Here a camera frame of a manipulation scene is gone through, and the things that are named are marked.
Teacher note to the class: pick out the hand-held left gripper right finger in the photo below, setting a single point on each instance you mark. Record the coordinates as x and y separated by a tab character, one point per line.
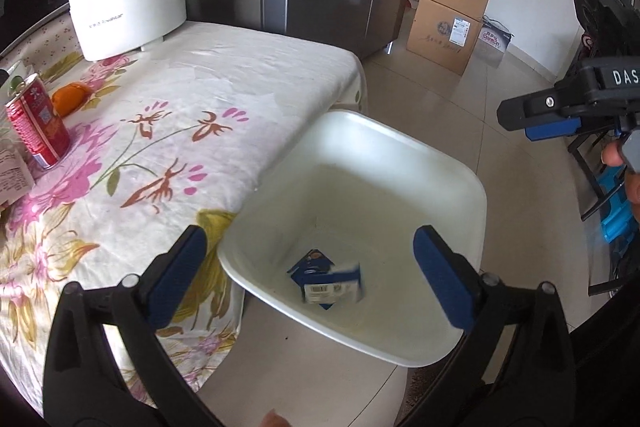
442	277

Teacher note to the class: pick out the person's right hand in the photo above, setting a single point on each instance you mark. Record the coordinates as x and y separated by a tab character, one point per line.
611	155

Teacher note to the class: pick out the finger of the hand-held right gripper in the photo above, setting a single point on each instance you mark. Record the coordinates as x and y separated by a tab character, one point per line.
545	104

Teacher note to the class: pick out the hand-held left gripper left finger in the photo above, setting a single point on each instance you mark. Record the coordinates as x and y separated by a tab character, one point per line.
175	277

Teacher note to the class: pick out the white plastic bin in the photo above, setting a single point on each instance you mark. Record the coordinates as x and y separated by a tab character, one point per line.
350	167

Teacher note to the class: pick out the blue plastic crate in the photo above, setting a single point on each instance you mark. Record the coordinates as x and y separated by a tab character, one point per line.
617	212

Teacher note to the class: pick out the floral tablecloth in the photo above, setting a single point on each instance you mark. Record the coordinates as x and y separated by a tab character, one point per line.
200	77

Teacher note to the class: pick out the person's left hand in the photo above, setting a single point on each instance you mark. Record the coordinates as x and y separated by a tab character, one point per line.
274	420

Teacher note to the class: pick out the red drink can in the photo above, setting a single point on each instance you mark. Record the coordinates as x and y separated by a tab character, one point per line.
40	127

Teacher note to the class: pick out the orange peel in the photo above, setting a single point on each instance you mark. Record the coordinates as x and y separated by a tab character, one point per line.
70	98

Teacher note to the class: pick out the blue and white carton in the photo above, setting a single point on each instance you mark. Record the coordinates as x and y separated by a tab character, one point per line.
320	282

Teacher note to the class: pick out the paper receipt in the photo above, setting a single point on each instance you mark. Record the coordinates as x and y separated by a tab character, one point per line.
15	177

